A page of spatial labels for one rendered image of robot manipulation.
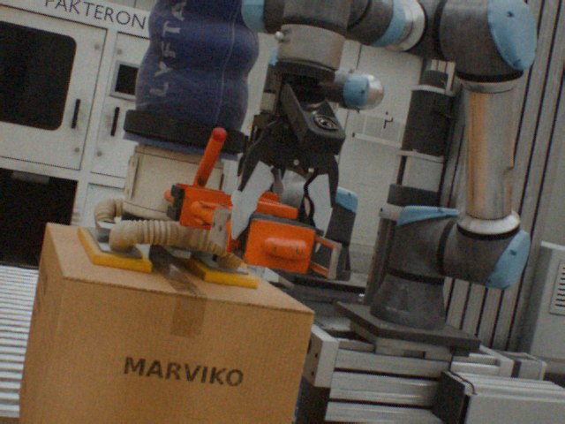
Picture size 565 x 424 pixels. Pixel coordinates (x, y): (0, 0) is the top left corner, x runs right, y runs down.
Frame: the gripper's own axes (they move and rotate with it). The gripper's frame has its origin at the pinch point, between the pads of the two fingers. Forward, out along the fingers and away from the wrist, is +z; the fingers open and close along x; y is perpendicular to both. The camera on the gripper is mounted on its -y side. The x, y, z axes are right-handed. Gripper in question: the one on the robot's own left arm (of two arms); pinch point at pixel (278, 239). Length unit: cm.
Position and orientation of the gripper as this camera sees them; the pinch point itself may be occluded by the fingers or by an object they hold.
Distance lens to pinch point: 90.4
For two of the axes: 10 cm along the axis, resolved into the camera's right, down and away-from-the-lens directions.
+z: -1.9, 9.8, 0.6
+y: -3.2, -1.2, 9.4
